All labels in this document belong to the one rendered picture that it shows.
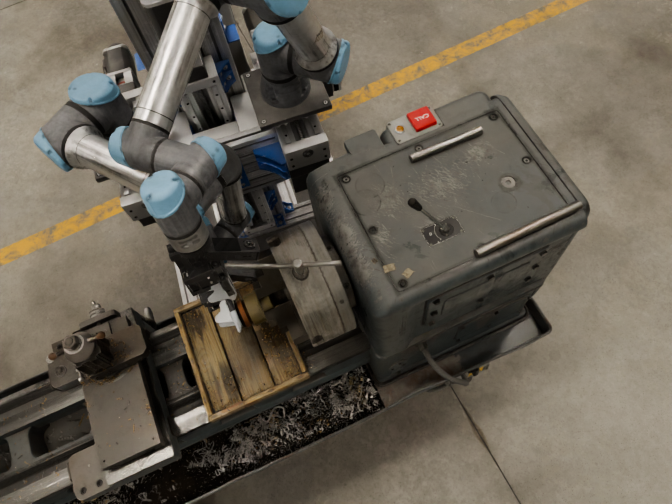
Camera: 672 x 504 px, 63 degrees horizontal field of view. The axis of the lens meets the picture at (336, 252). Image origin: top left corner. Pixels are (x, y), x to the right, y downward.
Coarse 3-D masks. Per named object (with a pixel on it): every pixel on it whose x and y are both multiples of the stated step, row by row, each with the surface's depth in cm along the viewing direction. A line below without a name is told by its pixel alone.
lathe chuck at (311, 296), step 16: (288, 240) 138; (304, 240) 136; (288, 256) 134; (304, 256) 134; (288, 272) 132; (320, 272) 132; (288, 288) 131; (304, 288) 132; (320, 288) 132; (304, 304) 132; (320, 304) 133; (304, 320) 133; (320, 320) 134; (336, 320) 136; (336, 336) 143
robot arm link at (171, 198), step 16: (160, 176) 96; (176, 176) 96; (144, 192) 95; (160, 192) 94; (176, 192) 95; (192, 192) 99; (160, 208) 95; (176, 208) 96; (192, 208) 100; (160, 224) 99; (176, 224) 98; (192, 224) 101
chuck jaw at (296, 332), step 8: (288, 304) 143; (264, 312) 143; (272, 312) 142; (280, 312) 142; (288, 312) 142; (296, 312) 142; (272, 320) 142; (280, 320) 141; (288, 320) 141; (296, 320) 141; (280, 328) 140; (288, 328) 140; (296, 328) 139; (304, 328) 139; (296, 336) 138; (304, 336) 139; (320, 336) 140; (296, 344) 141
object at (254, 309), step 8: (248, 296) 144; (256, 296) 142; (240, 304) 143; (248, 304) 142; (256, 304) 142; (264, 304) 143; (272, 304) 144; (240, 312) 142; (248, 312) 142; (256, 312) 142; (240, 320) 142; (248, 320) 142; (256, 320) 143; (264, 320) 144
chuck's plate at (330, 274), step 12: (300, 228) 141; (312, 228) 139; (312, 240) 136; (312, 252) 134; (324, 252) 134; (324, 276) 132; (336, 276) 132; (336, 288) 133; (336, 300) 133; (348, 300) 134; (348, 312) 136; (348, 324) 139
